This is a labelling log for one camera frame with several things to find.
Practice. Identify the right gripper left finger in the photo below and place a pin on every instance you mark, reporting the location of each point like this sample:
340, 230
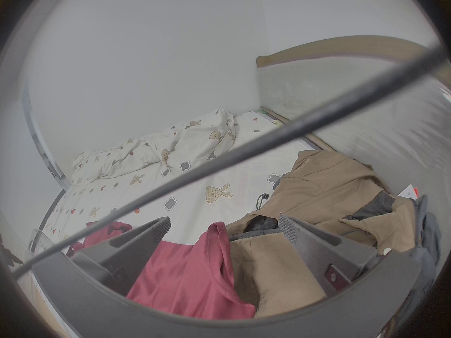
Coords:
119, 262

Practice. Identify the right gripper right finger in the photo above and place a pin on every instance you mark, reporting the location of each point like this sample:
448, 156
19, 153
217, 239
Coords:
331, 259

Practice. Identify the red shirt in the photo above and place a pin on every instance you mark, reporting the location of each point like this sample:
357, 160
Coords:
183, 276

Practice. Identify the brown jacket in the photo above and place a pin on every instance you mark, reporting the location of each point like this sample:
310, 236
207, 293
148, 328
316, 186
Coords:
317, 188

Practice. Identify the bed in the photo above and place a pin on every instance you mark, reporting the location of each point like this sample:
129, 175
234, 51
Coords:
197, 202

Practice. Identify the grey garment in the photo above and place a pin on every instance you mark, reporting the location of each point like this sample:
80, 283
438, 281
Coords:
431, 238

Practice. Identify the white printed quilt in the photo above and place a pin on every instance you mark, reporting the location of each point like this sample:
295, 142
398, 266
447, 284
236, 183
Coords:
148, 153

